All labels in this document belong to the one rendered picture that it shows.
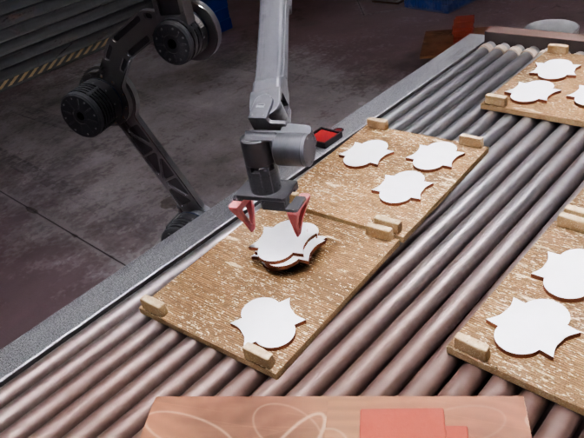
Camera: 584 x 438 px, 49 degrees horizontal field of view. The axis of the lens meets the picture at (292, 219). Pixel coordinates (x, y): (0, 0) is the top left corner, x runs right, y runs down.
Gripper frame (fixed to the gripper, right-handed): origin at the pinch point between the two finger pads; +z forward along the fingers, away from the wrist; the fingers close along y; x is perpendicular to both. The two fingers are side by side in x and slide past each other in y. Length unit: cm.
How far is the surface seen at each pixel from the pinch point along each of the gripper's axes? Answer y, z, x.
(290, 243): 0.8, 5.8, 3.5
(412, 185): 17.6, 8.9, 33.8
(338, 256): 9.1, 10.4, 6.9
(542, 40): 37, 8, 126
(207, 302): -11.3, 10.6, -11.6
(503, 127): 33, 11, 70
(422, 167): 18.0, 8.8, 42.0
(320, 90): -116, 96, 294
